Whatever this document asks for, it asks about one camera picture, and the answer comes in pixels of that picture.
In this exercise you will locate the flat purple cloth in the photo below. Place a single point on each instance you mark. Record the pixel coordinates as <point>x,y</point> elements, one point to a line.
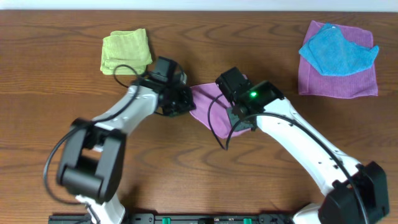
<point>364,83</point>

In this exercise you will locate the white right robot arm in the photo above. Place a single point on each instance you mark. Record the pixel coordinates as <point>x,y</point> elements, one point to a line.
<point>353,193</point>

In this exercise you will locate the folded green cloth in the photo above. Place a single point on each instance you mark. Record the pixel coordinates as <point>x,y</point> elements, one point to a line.
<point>126,48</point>

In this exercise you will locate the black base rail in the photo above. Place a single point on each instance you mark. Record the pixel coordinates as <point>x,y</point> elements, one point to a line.
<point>148,218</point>

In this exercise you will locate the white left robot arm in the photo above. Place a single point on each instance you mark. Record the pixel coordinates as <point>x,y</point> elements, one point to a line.
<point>91,165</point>

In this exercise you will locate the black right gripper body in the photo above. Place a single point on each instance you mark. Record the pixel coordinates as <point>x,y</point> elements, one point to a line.
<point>234,115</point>

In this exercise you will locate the blue microfiber cloth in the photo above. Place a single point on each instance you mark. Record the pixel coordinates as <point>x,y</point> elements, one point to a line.
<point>331,54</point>

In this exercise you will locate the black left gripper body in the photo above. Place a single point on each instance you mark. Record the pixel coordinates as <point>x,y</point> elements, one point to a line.
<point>181,101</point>

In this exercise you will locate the purple microfiber cloth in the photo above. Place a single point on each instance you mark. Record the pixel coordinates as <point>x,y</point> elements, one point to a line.
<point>203,95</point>

